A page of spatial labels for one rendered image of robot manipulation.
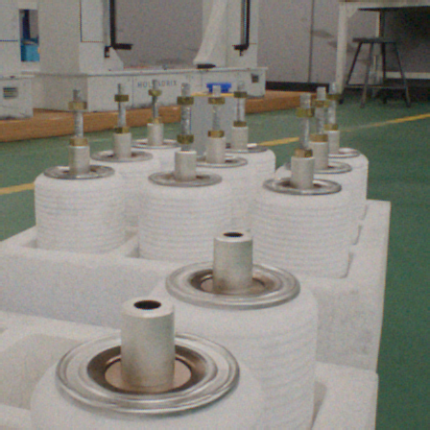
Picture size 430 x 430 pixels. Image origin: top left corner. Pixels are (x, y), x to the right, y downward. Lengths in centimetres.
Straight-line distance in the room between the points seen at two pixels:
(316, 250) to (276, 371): 30
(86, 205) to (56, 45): 287
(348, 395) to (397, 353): 52
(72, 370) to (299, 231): 39
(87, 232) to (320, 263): 24
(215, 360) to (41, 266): 43
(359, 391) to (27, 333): 24
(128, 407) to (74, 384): 3
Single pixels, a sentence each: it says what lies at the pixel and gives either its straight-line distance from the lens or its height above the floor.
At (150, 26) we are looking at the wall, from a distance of 754.
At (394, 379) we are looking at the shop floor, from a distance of 90.
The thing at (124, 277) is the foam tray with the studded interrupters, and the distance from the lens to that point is 68.
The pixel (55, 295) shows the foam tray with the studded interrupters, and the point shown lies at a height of 14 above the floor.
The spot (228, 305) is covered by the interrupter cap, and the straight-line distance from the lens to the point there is 37.
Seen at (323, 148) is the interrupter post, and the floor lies 28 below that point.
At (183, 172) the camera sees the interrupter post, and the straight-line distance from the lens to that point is 70.
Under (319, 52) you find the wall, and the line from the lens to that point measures 636.
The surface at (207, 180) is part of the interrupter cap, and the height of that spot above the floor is 25.
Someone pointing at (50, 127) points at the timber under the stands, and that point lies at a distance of 316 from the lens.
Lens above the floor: 38
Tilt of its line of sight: 13 degrees down
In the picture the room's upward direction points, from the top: straight up
